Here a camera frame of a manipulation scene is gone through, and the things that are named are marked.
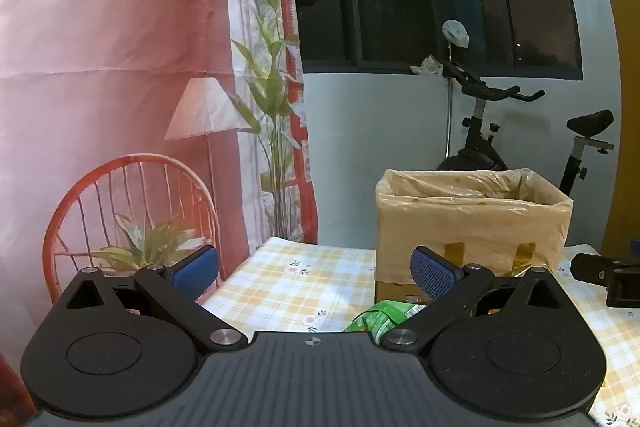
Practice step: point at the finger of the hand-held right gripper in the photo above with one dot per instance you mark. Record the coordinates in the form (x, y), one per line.
(625, 248)
(592, 269)

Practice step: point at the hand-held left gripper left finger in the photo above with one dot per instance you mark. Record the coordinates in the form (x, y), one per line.
(195, 272)

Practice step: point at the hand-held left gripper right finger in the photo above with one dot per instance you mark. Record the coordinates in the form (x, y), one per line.
(435, 276)

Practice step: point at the cardboard box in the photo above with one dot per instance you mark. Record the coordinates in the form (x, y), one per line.
(390, 292)

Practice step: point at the green snack packet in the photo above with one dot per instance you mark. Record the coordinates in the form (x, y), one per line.
(385, 314)

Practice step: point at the black exercise bike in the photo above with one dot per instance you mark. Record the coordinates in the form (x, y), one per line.
(480, 157)

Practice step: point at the thin metal pole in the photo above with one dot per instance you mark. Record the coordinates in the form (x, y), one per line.
(450, 117)

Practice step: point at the crumpled plastic bag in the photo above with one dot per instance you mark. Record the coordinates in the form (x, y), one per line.
(427, 66)

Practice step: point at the printed wall backdrop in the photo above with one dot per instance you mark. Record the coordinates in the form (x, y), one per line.
(100, 57)

